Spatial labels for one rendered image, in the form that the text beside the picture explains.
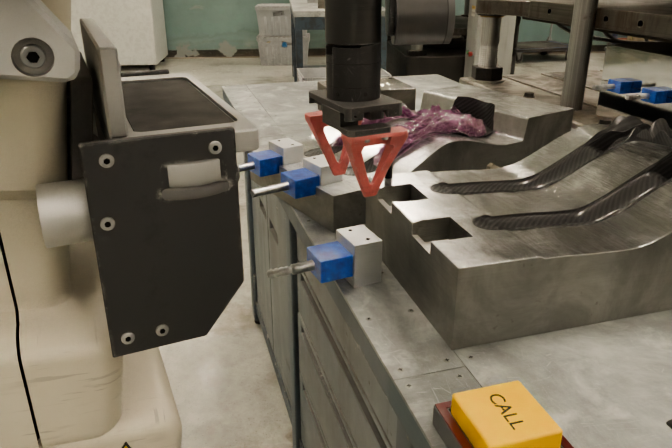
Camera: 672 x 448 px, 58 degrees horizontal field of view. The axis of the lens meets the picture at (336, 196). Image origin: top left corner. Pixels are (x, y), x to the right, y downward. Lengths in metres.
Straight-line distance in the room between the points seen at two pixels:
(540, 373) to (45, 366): 0.42
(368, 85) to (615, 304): 0.34
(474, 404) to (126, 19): 6.72
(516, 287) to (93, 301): 0.38
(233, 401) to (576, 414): 1.34
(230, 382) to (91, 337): 1.39
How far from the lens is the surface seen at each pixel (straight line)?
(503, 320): 0.62
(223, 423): 1.75
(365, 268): 0.70
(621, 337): 0.68
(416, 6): 0.62
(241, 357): 1.97
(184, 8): 7.79
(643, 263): 0.69
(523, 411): 0.50
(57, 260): 0.51
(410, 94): 1.45
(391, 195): 0.76
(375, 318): 0.65
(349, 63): 0.61
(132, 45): 7.07
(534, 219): 0.71
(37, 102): 0.46
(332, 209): 0.82
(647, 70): 1.54
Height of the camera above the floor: 1.15
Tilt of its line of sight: 21 degrees down
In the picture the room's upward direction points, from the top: straight up
